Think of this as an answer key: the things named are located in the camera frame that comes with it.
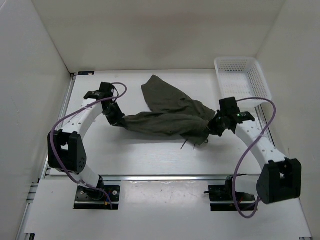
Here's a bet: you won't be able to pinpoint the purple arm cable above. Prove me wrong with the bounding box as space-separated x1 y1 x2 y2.
51 82 128 210
233 97 278 220

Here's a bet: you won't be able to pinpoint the olive green shorts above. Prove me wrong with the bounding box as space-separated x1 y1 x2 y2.
121 75 216 146

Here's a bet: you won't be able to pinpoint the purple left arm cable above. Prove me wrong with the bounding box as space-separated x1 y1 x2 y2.
51 82 128 210

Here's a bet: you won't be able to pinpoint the aluminium right side rail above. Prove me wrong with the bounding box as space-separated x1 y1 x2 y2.
254 105 276 147

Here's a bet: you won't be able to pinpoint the dark corner label sticker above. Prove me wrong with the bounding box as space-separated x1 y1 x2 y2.
77 71 95 76

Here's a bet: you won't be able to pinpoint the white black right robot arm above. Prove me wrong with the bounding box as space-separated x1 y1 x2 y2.
208 97 302 205

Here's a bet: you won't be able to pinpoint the aluminium left side rail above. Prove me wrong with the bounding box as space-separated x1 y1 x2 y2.
16 72 77 240

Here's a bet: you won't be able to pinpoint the aluminium rail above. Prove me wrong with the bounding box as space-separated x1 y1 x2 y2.
254 105 276 147
102 174 230 182
16 72 77 240

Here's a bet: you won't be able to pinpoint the white perforated plastic basket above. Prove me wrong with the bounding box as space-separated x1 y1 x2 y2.
214 56 272 109

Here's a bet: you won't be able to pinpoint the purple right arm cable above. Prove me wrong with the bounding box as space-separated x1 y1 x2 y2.
233 97 278 220

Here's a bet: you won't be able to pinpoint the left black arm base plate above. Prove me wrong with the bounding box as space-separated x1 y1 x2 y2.
73 185 121 210

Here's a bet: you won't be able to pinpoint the aluminium front rail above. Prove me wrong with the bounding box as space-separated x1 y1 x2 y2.
102 174 230 182

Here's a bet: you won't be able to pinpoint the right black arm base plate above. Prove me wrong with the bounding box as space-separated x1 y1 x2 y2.
203 185 257 212

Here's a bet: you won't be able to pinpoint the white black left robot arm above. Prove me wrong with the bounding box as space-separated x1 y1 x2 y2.
47 82 127 200

